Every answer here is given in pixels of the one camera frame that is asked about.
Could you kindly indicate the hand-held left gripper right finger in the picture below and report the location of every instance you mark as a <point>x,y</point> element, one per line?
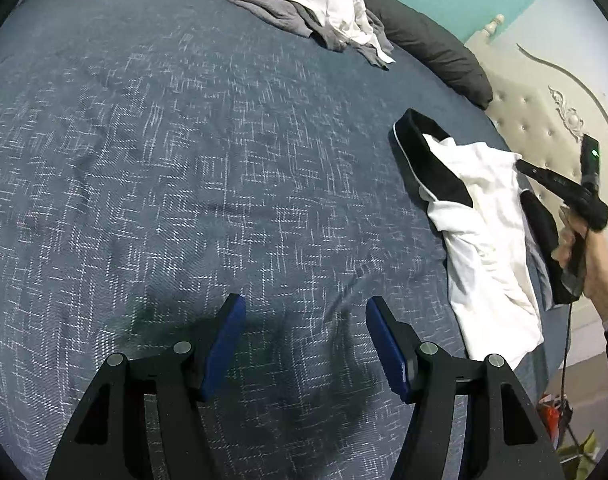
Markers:
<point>386,350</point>

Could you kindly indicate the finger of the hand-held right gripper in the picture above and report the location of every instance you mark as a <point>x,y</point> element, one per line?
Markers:
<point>544,177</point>

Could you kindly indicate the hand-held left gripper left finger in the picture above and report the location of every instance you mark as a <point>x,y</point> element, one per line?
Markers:
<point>224,345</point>

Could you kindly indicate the white polo shirt black collar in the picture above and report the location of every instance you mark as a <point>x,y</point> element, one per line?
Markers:
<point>494,240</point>

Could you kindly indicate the white t-shirt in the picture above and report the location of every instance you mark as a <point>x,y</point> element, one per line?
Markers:
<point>354,30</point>

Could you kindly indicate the person's right hand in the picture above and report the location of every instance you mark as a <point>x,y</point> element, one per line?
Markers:
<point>564,245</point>

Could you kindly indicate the cream tufted headboard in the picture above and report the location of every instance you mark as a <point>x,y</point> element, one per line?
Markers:
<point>524,110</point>

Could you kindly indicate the dark grey duvet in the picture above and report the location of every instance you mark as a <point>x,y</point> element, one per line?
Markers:
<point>434,45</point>

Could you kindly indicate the bed with blue patterned sheet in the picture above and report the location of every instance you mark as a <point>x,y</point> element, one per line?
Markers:
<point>184,160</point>

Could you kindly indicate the grey garment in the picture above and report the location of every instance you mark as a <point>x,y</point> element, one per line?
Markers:
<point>284,10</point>

